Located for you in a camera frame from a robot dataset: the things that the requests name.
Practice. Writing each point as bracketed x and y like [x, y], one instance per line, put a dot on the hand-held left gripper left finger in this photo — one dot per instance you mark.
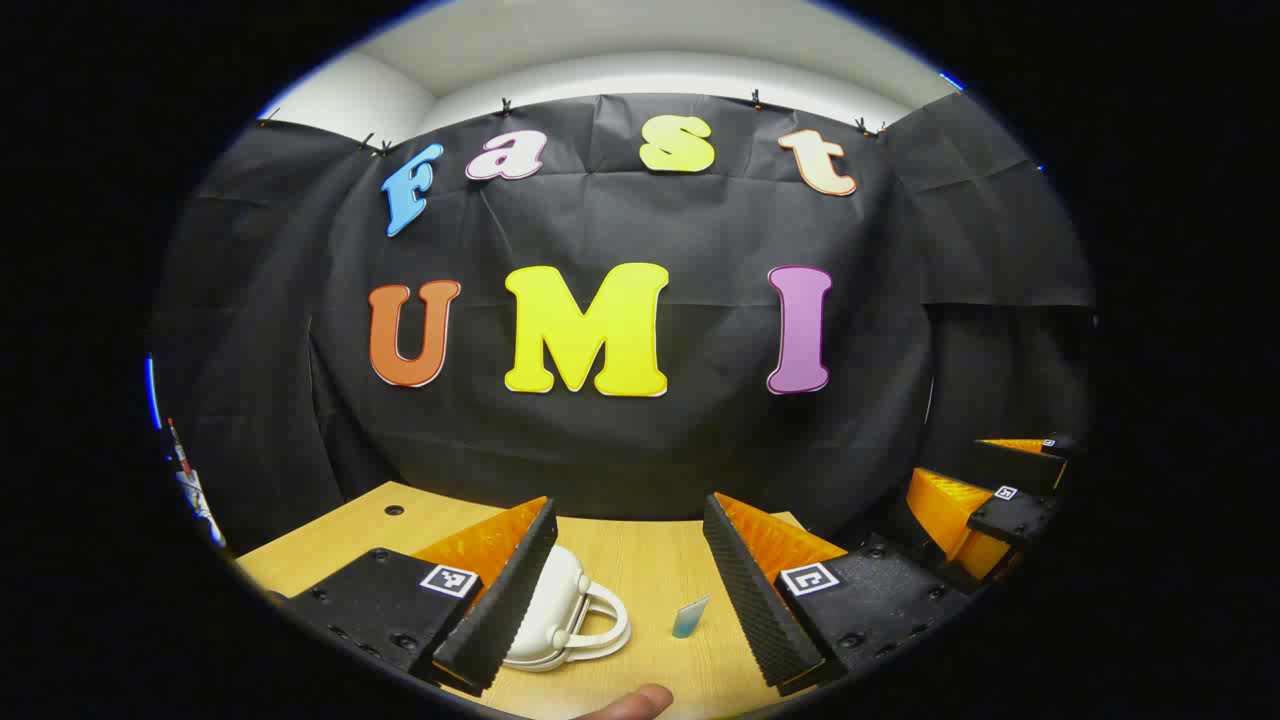
[510, 600]

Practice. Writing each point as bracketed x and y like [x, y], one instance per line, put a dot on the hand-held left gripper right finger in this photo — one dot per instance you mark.
[750, 600]

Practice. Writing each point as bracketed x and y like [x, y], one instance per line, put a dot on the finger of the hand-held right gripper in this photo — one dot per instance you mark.
[1030, 465]
[1015, 520]

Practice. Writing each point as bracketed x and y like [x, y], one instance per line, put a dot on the white suitcase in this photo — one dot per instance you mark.
[560, 600]

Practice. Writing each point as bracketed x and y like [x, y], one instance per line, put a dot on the clear blue skin care sachet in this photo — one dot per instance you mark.
[688, 620]

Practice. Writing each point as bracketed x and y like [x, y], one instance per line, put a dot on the red and white desk clutter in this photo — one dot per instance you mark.
[195, 490]

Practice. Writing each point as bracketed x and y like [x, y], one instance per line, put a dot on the computer monitor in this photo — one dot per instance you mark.
[152, 390]

